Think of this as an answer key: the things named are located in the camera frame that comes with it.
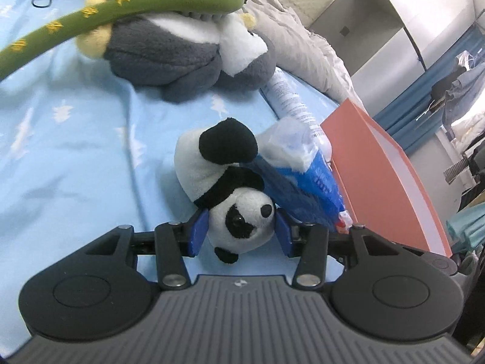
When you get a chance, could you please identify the orange cardboard shoe box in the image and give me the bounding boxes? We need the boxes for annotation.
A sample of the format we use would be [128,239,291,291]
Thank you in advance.
[321,100,452,257]

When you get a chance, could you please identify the grey penguin plush toy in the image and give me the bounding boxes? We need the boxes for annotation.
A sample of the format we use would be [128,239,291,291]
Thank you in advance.
[75,12,276,102]

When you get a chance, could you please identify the blue plastic snack bag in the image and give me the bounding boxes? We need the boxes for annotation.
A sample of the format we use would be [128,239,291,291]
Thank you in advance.
[246,117,353,232]

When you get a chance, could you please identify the hanging grey clothes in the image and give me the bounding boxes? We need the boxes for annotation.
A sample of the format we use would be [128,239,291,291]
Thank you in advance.
[429,48,484,131]

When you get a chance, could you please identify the blue star bedsheet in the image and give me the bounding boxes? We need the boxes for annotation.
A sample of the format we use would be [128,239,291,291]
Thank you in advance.
[0,0,342,335]

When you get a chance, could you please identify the panda plush toy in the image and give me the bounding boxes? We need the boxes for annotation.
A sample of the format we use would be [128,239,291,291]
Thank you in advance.
[174,117,275,264]

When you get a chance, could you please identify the grey quilt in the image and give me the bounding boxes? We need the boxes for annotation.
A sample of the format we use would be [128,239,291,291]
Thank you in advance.
[242,0,365,109]

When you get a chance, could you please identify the blue curtain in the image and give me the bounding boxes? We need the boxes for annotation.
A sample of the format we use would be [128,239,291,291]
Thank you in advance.
[373,24,484,155]

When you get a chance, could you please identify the green long plush toy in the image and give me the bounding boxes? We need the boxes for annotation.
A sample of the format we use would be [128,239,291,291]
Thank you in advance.
[1,0,244,80]

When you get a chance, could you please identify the white spray bottle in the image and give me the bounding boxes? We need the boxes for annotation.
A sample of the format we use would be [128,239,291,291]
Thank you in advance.
[261,67,332,163]

